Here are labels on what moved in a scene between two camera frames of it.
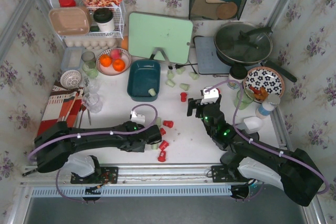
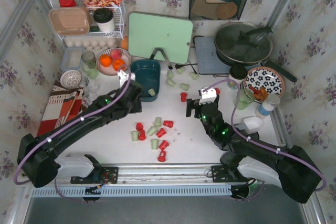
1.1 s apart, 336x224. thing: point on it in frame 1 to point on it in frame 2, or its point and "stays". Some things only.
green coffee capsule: x=151 y=92 stays
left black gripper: x=156 y=135 to x=136 y=94
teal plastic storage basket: x=144 y=75 stays
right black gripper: x=196 y=107 stays
